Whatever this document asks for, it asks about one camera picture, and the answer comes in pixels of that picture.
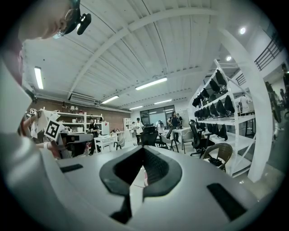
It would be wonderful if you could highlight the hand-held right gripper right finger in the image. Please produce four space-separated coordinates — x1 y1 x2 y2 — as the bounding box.
142 145 183 203

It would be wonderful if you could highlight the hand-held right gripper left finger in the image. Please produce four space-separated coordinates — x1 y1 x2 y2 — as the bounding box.
99 146 145 224

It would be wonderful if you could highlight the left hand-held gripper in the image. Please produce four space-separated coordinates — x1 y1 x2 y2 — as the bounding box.
28 108 72 159

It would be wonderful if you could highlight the person's left forearm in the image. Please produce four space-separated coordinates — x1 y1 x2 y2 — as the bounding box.
33 141 56 157

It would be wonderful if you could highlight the grey shell chair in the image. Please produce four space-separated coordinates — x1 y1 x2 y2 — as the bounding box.
181 130 194 154
158 134 180 153
113 137 126 151

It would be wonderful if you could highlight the small white table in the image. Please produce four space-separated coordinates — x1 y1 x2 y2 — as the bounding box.
93 134 118 154

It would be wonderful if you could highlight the ceiling air conditioner unit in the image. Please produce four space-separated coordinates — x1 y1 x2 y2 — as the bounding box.
68 92 100 106

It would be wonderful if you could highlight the black office chair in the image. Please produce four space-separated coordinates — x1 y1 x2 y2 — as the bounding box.
188 119 214 159
137 125 159 147

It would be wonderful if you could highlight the white desk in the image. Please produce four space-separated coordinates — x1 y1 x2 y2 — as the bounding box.
172 127 192 145

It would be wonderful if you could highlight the person's white shirt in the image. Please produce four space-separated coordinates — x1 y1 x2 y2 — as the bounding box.
0 40 34 140

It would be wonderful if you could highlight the brown wicker chair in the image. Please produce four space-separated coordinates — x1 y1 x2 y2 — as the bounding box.
202 143 233 173

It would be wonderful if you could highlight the white open bookcase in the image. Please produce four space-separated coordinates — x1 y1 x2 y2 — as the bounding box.
122 117 134 142

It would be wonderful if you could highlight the white metal shelving rack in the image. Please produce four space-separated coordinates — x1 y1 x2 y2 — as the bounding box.
188 59 258 177

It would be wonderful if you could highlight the row of black bags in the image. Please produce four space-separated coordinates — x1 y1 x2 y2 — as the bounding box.
191 69 236 142

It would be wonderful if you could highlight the white curved column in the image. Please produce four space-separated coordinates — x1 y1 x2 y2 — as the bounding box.
215 26 274 183

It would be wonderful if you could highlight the person's head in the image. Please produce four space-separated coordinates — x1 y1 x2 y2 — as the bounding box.
17 0 81 42

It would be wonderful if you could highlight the black metal railing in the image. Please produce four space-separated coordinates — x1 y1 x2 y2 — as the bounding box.
254 37 285 72

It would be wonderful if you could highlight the white wall shelf unit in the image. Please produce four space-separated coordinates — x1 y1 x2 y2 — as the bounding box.
45 110 104 136

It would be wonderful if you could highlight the black head-mounted camera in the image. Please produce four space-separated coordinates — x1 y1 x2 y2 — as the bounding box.
76 13 92 36

